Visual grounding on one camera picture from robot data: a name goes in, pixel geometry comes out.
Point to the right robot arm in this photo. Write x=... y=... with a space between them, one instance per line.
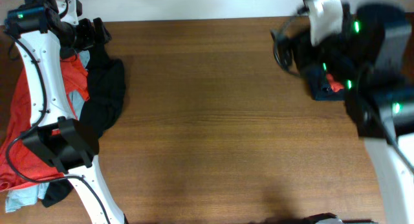
x=361 y=66

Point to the red mesh jersey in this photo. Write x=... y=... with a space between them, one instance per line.
x=75 y=79

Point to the folded navy blue garment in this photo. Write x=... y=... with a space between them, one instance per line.
x=320 y=90

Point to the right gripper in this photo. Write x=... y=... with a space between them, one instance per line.
x=301 y=46

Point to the orange soccer t-shirt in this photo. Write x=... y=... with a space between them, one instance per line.
x=334 y=85

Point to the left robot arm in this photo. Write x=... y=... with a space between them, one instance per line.
x=45 y=33

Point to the black garment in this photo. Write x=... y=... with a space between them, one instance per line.
x=106 y=87

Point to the light blue garment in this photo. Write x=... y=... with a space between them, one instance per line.
x=49 y=194

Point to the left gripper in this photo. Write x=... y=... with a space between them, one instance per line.
x=89 y=39

